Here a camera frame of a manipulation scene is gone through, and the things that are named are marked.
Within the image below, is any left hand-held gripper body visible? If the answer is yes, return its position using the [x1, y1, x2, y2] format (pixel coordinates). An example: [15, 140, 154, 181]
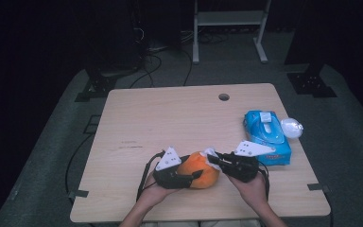
[152, 146, 187, 190]

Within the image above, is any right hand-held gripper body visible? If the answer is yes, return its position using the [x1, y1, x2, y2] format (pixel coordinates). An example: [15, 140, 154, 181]
[222, 139, 277, 183]

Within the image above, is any orange round soft toy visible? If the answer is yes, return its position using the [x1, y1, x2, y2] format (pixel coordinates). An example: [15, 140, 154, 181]
[176, 150, 221, 190]

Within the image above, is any white wet wipe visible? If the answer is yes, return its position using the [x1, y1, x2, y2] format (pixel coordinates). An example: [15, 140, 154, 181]
[199, 147, 220, 170]

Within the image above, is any person's left hand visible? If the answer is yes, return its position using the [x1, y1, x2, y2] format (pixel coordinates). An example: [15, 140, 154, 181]
[136, 172, 181, 208]

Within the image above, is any person's right hand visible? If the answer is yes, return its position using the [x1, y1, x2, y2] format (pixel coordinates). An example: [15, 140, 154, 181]
[226, 171, 271, 212]

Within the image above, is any blue wet wipes pack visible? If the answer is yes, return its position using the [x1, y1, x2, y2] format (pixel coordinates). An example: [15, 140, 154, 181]
[243, 109, 293, 166]

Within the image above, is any grey tape strip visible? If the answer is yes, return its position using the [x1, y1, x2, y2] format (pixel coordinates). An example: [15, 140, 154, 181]
[306, 183, 332, 194]
[67, 189, 90, 201]

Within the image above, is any black stand base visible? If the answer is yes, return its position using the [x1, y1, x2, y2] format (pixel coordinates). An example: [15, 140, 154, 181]
[286, 62, 338, 98]
[74, 73, 118, 103]

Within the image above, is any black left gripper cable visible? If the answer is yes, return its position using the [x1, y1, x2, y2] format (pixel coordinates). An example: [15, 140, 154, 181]
[135, 149, 166, 203]

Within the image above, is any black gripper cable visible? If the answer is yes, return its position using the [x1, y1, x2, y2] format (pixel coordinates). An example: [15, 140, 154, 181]
[257, 160, 270, 201]
[135, 149, 166, 203]

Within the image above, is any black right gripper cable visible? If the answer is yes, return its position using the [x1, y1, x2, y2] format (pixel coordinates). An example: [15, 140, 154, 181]
[257, 160, 270, 201]

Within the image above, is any black floor cable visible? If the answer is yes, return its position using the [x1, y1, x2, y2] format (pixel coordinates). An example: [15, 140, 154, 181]
[63, 131, 95, 198]
[129, 51, 164, 90]
[181, 48, 194, 87]

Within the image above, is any white metal stand frame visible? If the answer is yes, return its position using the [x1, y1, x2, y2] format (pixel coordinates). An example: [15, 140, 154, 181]
[192, 0, 272, 65]

